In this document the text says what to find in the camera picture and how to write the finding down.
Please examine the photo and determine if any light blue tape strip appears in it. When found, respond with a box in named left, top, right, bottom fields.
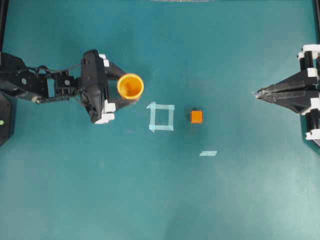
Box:
left=199, top=150, right=217, bottom=157

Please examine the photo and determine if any black right frame post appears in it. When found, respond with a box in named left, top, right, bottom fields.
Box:
left=309, top=0, right=320, bottom=44

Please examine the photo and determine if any black frame post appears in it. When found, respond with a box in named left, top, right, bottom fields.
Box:
left=309, top=0, right=320, bottom=44
left=0, top=0, right=9, bottom=51

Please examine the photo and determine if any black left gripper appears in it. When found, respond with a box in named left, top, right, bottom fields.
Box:
left=79, top=49, right=137, bottom=125

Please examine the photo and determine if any orange cube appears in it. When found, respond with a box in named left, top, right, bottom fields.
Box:
left=190, top=110, right=203, bottom=124

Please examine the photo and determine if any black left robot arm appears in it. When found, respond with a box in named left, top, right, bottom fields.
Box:
left=0, top=49, right=144, bottom=124

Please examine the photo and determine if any light blue tape square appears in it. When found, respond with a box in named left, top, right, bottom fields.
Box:
left=146, top=102, right=175, bottom=133

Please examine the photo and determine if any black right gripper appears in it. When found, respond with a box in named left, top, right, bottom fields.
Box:
left=255, top=44, right=320, bottom=147

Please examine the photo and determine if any yellow plastic cup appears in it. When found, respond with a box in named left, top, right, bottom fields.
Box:
left=117, top=73, right=144, bottom=101

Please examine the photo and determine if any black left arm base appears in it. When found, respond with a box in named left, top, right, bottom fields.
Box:
left=0, top=92, right=17, bottom=146

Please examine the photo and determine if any black left frame post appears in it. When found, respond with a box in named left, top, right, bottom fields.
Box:
left=0, top=0, right=9, bottom=51

